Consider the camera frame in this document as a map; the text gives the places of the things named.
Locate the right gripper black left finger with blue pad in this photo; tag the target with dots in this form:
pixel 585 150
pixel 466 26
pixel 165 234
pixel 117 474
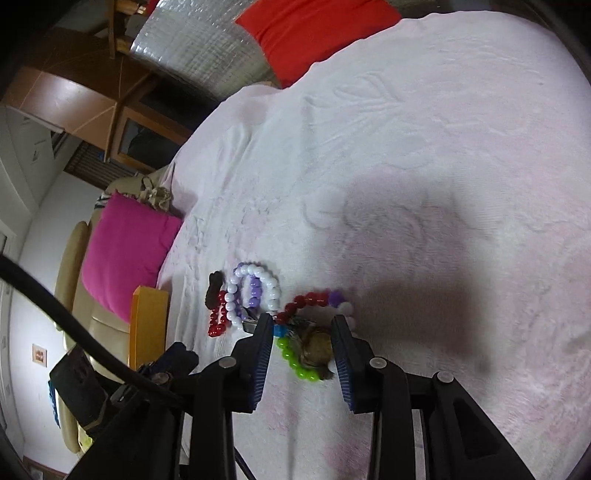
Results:
pixel 252 355

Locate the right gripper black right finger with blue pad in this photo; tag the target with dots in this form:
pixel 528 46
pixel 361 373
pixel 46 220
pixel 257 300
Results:
pixel 359 369

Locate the orange cardboard box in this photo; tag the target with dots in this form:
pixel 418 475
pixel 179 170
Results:
pixel 148 319

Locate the magenta pillow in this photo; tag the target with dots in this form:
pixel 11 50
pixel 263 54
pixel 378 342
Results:
pixel 126 250

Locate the crumpled beige cloth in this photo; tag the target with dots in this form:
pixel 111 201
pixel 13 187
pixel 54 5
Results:
pixel 156 197

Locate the pink white bed blanket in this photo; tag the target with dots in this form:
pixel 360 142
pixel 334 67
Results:
pixel 438 175

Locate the wooden cabinet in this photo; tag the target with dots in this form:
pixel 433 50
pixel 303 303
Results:
pixel 90 87

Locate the silver quilted headboard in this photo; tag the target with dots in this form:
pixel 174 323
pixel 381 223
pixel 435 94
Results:
pixel 198 43

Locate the red pillow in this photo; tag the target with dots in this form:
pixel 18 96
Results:
pixel 294 34

